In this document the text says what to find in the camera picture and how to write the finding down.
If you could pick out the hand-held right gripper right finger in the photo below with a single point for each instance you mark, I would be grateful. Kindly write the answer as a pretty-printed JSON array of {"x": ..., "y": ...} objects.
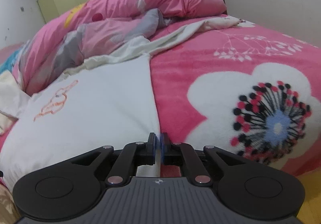
[{"x": 166, "y": 148}]

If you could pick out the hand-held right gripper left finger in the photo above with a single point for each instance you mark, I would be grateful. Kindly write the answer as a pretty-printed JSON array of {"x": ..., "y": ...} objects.
[{"x": 151, "y": 148}]

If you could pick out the white sweatshirt orange bear outline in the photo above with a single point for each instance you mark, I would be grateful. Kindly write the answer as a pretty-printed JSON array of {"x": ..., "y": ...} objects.
[{"x": 100, "y": 103}]

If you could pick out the pink floral bed blanket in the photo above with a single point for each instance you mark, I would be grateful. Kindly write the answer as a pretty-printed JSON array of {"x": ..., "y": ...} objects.
[{"x": 200, "y": 63}]

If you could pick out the pink patterned duvet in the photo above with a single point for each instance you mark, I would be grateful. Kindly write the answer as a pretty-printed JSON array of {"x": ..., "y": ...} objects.
[{"x": 120, "y": 5}]

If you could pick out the white folded fleece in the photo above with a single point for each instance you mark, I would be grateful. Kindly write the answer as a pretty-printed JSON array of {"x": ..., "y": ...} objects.
[{"x": 11, "y": 96}]

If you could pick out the pink white headboard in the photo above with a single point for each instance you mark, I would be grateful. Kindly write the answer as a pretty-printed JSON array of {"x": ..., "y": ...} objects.
[{"x": 10, "y": 53}]

